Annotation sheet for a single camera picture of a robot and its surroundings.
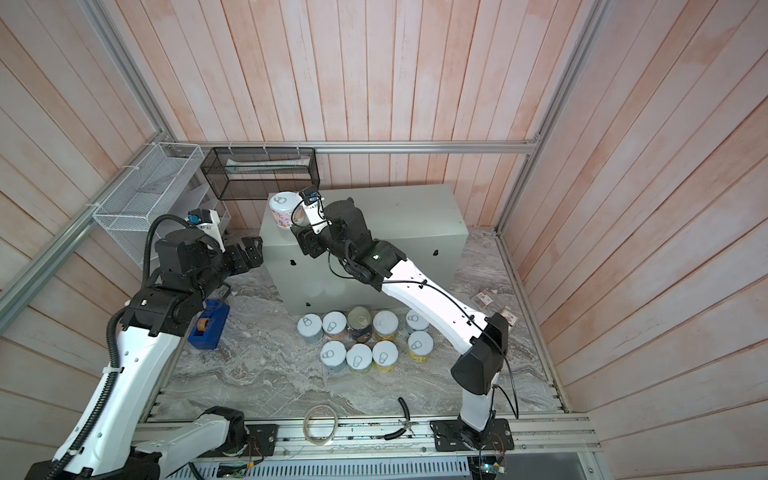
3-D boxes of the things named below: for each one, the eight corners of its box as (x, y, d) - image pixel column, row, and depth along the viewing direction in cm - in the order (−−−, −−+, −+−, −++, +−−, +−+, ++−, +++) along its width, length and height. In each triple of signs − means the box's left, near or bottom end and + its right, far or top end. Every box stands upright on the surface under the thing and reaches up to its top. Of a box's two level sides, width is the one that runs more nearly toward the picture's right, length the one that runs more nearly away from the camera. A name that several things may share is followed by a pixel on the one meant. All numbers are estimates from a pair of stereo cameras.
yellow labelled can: (408, 363, 88) (410, 355, 83) (406, 339, 93) (408, 330, 88) (432, 363, 88) (436, 355, 83) (430, 339, 93) (432, 330, 88)
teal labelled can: (299, 344, 92) (294, 336, 87) (302, 323, 96) (299, 314, 91) (322, 344, 92) (319, 336, 87) (325, 323, 96) (322, 314, 91)
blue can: (322, 372, 86) (318, 365, 81) (325, 348, 91) (322, 340, 86) (345, 372, 86) (343, 365, 81) (347, 348, 91) (345, 340, 86)
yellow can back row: (372, 344, 91) (372, 333, 85) (372, 322, 96) (372, 310, 90) (397, 344, 91) (399, 333, 85) (396, 322, 96) (397, 310, 90)
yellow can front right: (372, 373, 86) (372, 366, 81) (372, 347, 91) (372, 340, 86) (398, 373, 86) (399, 367, 81) (396, 347, 91) (397, 340, 86)
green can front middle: (346, 375, 85) (345, 369, 81) (348, 350, 90) (347, 343, 86) (372, 375, 85) (371, 369, 81) (372, 350, 90) (372, 343, 86)
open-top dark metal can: (348, 342, 90) (346, 329, 83) (350, 320, 95) (348, 306, 88) (372, 342, 90) (371, 329, 83) (372, 320, 95) (372, 306, 88)
